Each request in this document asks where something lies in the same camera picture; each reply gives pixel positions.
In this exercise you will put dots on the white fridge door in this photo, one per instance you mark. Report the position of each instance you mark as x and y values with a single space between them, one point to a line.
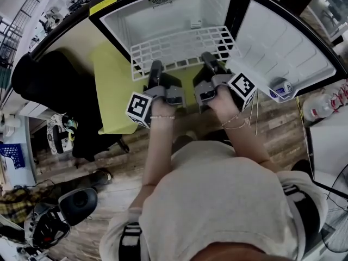
277 45

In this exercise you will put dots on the person's left forearm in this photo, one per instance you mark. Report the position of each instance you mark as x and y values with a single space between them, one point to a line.
157 151

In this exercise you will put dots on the teal yellow small item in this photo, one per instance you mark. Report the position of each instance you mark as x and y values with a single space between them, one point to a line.
70 125

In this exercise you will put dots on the white table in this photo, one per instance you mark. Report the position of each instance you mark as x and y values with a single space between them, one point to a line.
331 151

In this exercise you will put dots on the black gray helmet rig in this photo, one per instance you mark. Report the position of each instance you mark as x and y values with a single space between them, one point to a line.
79 202

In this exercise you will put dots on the wrapped water bottle pack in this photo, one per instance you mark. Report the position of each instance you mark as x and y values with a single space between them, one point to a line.
318 105

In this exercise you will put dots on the green tablecloth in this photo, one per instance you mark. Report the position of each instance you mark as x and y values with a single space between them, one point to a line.
114 91

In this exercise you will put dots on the black mini fridge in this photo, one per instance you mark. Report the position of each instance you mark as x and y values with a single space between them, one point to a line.
163 12

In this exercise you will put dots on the white green paper tag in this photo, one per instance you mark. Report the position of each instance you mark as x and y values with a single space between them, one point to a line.
196 24

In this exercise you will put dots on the person's left hand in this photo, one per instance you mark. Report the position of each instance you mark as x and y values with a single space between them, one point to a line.
163 109

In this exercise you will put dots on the blue perforated basket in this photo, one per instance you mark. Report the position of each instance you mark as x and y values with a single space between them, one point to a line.
13 156

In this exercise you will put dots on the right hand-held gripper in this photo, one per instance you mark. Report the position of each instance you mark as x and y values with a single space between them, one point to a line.
242 87

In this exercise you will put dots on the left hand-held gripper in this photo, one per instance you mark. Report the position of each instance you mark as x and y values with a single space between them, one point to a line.
138 106

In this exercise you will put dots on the person's beige shirt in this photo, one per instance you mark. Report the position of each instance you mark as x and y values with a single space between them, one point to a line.
217 200

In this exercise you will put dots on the person's right forearm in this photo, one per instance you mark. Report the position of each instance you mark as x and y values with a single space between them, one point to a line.
244 143

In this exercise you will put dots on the blue white drink can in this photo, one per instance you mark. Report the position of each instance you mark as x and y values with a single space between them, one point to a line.
281 87

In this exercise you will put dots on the yellow black striped tape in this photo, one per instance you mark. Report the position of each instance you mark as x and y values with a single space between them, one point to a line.
300 107

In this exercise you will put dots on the white wire fridge shelf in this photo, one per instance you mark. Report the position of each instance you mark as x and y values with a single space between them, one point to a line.
136 75

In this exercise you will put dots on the black standing fan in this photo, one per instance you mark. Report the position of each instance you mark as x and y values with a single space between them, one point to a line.
335 241

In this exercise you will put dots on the black white patterned bag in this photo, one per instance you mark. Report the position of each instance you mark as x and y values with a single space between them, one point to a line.
51 132

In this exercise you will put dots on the white desk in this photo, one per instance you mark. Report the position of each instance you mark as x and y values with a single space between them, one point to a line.
30 109

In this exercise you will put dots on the thin gold bangle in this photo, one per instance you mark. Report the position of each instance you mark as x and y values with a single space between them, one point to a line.
236 126

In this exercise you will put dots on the person's right hand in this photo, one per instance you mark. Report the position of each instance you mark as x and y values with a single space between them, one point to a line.
225 105

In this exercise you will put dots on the black office chair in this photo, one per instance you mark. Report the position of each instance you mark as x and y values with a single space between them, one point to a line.
54 86

